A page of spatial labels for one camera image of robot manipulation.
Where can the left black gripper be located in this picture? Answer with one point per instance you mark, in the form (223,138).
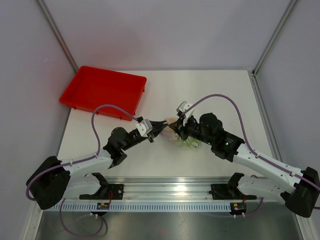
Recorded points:
(157,127)

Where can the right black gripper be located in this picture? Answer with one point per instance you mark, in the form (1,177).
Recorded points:
(178,127)

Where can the clear zip top bag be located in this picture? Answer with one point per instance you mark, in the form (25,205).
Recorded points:
(175,139)

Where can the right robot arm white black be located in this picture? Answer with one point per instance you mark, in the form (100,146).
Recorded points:
(298,189)

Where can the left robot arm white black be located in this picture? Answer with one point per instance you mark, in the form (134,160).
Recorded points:
(81,177)

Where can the red plastic tray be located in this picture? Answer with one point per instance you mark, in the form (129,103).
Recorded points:
(92,87)

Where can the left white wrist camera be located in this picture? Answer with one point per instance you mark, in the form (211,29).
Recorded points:
(144,127)

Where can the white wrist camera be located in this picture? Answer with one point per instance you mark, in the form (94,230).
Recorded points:
(185,111)
(144,127)

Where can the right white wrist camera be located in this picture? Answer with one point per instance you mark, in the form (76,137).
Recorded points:
(185,111)

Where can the aluminium mounting rail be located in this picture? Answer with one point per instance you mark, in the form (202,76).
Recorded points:
(168,189)

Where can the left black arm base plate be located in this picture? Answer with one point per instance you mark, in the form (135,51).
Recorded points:
(110,192)

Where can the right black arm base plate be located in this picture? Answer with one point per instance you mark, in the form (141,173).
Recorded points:
(219,191)

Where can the white slotted cable duct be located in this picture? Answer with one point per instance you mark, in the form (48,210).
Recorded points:
(149,207)

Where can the right aluminium corner post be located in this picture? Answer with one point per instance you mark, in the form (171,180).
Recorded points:
(274,36)

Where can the aluminium corner post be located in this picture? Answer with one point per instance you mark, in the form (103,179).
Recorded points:
(274,36)
(44,9)

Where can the left aluminium corner post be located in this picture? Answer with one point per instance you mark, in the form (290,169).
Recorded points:
(44,9)

